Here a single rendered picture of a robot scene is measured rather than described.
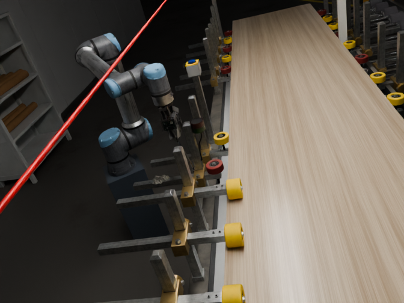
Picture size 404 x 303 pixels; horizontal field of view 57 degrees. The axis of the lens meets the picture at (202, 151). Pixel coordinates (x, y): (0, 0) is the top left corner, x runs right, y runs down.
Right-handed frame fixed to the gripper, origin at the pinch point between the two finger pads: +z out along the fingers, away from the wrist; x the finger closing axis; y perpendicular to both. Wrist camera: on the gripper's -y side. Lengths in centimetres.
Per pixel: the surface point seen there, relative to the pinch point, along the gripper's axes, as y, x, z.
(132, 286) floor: -1, -59, 102
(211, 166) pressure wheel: 10.7, 15.0, 11.5
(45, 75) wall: -305, -240, 33
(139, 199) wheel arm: 35.2, -12.7, 6.3
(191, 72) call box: -41.7, 6.7, -16.7
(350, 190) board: 40, 69, 13
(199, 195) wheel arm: 35.9, 12.6, 7.8
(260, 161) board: 12.2, 37.3, 12.0
